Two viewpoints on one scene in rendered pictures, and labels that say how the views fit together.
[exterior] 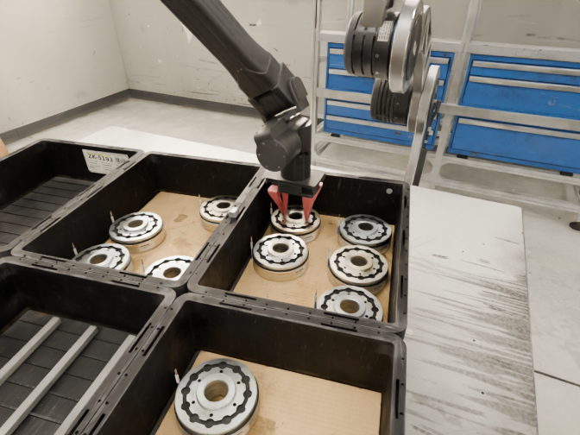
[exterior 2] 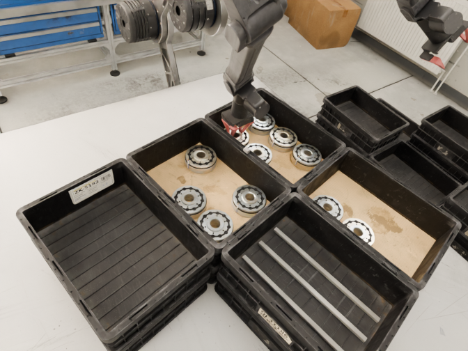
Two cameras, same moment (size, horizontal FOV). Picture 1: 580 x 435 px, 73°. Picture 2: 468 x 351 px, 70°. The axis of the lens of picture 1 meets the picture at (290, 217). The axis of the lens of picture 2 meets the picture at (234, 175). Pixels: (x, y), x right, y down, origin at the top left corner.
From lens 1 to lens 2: 93 cm
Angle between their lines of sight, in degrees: 52
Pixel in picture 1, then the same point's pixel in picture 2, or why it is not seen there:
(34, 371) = (272, 272)
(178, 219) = (182, 181)
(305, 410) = (336, 191)
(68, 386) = (288, 260)
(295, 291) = (278, 164)
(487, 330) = not seen: hidden behind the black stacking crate
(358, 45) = (196, 15)
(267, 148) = (261, 108)
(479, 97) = not seen: outside the picture
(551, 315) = not seen: hidden behind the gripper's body
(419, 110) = (169, 28)
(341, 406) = (338, 182)
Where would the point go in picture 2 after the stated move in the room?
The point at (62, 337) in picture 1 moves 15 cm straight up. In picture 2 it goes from (255, 258) to (266, 229)
